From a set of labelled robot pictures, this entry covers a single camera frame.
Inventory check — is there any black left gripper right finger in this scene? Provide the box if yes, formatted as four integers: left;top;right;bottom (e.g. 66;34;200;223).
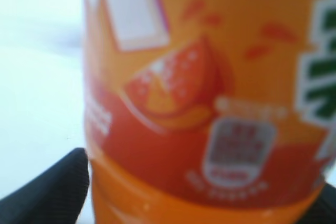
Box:
299;183;335;224

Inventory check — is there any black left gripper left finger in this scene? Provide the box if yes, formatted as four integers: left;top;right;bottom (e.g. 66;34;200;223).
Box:
1;148;89;223

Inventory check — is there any orange Mirinda soda bottle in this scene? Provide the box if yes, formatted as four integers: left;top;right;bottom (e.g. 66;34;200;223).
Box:
83;0;335;223

